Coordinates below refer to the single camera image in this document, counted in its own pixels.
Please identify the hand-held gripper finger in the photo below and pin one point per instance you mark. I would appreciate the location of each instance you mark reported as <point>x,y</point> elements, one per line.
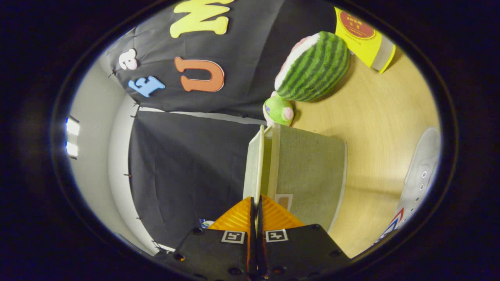
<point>260,249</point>
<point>252,249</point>

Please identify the green fabric storage box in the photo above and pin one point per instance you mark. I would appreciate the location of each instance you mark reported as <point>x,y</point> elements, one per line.
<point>308,171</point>

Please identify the white canvas shoe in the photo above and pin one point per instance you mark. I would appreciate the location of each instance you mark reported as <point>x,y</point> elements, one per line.
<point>420,175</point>

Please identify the blue white object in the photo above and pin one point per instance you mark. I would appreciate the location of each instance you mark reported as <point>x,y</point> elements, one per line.
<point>206,223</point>

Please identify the green and pink plush toy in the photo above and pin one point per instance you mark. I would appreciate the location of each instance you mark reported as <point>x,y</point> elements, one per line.
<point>278,110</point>

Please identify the watermelon slice plush toy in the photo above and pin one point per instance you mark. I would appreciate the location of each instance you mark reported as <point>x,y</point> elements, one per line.
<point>316,68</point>

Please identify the ceiling light panel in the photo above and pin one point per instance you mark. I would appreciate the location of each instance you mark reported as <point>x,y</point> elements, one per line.
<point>72,136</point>

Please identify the yellow book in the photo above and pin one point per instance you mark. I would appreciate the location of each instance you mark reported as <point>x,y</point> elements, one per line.
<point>363,37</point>

